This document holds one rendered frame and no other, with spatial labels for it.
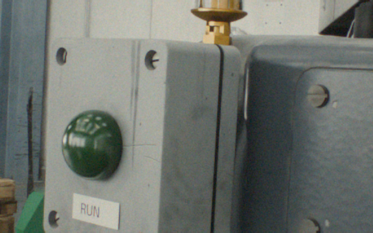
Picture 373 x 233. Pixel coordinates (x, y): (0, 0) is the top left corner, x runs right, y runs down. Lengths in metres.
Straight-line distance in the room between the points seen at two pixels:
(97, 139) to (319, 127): 0.09
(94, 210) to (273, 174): 0.08
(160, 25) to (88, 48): 7.50
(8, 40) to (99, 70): 8.95
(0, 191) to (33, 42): 2.99
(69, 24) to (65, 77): 8.53
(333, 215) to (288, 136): 0.04
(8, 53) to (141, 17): 1.88
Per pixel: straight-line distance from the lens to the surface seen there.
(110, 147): 0.33
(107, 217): 0.35
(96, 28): 8.55
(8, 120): 9.32
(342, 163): 0.33
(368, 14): 0.46
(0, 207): 6.45
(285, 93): 0.35
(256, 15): 7.06
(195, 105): 0.33
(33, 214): 6.01
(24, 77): 8.94
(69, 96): 0.36
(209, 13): 0.40
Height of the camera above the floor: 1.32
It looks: 3 degrees down
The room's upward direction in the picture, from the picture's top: 3 degrees clockwise
